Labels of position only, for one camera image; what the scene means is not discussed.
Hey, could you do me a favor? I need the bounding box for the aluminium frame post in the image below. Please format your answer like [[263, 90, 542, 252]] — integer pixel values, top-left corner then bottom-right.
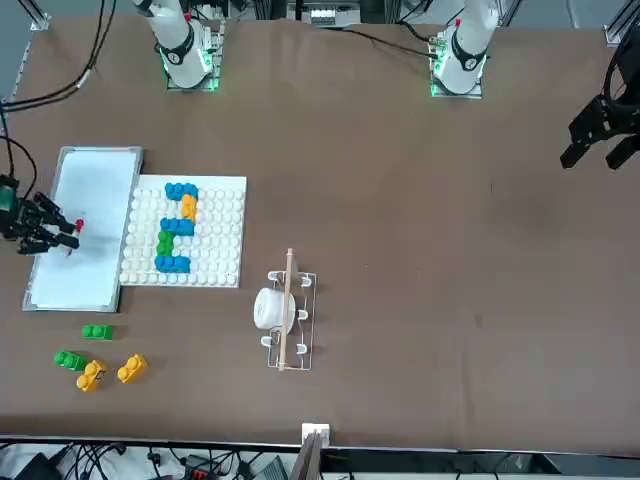
[[299, 422, 332, 480]]

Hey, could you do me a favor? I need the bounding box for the red-capped whiteboard pen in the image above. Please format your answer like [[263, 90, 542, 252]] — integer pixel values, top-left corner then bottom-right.
[[63, 218, 85, 259]]

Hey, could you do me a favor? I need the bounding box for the yellow block with tag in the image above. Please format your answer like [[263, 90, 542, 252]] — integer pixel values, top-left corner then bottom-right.
[[76, 359, 109, 393]]

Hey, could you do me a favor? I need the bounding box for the whiteboard with metal frame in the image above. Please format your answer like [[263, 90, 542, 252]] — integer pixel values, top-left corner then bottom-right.
[[22, 146, 145, 312]]

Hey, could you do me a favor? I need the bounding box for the white studded baseplate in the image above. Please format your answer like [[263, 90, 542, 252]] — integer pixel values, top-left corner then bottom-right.
[[118, 174, 249, 290]]

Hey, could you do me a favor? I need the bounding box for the black base cable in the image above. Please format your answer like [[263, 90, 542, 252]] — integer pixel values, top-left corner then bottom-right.
[[339, 25, 436, 57]]

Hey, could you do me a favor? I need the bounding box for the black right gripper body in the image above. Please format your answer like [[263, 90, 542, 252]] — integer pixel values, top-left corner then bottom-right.
[[0, 198, 30, 243]]

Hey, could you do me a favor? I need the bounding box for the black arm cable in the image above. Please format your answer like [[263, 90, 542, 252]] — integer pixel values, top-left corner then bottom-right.
[[0, 0, 119, 201]]

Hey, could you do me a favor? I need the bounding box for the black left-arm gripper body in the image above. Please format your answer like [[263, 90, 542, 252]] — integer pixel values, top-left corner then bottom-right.
[[605, 84, 640, 139]]

